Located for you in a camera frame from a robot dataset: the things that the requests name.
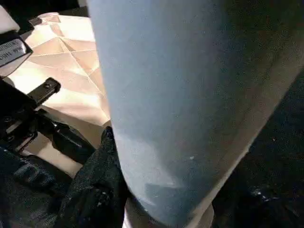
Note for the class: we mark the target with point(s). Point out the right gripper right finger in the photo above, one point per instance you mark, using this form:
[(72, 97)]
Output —
[(266, 209)]

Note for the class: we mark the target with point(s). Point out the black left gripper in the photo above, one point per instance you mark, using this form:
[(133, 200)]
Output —
[(19, 114)]

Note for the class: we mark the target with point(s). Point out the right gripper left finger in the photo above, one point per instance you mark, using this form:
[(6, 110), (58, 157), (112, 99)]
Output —
[(97, 190)]

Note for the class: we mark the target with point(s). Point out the white plastic table top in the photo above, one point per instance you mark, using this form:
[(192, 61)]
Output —
[(66, 71)]

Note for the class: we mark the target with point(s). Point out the white plastic table leg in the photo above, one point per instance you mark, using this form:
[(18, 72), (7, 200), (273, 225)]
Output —
[(190, 95)]

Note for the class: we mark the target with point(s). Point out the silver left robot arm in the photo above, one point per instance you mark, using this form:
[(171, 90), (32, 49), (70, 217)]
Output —
[(28, 185)]

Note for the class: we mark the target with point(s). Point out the black work mat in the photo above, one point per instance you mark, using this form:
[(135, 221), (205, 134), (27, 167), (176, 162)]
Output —
[(285, 156)]

